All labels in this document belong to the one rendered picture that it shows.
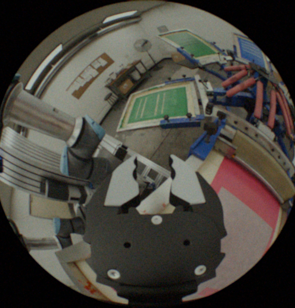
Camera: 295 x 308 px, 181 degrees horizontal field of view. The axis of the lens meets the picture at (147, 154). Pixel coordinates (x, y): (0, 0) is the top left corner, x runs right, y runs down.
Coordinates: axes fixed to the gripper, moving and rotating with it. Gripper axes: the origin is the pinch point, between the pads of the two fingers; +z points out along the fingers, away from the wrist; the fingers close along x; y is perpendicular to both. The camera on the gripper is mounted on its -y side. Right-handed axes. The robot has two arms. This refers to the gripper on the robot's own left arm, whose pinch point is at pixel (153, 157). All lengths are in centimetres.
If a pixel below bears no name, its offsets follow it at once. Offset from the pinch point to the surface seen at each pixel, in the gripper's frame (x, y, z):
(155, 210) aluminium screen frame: 0.4, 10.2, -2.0
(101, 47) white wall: -149, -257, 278
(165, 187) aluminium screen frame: 2.6, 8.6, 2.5
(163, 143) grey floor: 23, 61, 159
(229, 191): 20.7, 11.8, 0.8
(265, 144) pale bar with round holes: 55, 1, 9
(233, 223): 19.6, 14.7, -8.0
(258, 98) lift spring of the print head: 66, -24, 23
